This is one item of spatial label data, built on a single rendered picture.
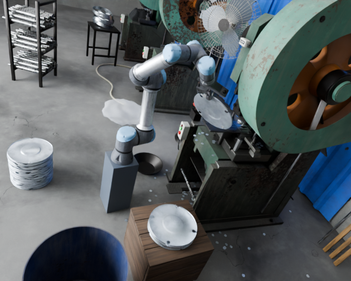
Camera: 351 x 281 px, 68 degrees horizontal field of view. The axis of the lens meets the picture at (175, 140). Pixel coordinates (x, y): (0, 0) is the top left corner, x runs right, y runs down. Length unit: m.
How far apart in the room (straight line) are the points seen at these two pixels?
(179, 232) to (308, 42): 1.14
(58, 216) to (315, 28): 1.84
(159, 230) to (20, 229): 0.93
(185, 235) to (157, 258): 0.20
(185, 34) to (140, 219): 1.97
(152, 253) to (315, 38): 1.26
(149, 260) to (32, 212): 0.96
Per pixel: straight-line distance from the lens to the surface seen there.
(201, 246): 1.61
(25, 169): 2.08
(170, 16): 2.82
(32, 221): 2.05
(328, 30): 1.27
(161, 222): 1.58
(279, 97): 1.27
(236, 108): 1.82
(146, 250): 1.51
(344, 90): 1.41
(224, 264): 2.05
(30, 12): 3.44
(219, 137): 1.86
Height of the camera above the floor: 1.62
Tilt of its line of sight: 33 degrees down
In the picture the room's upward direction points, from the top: 17 degrees clockwise
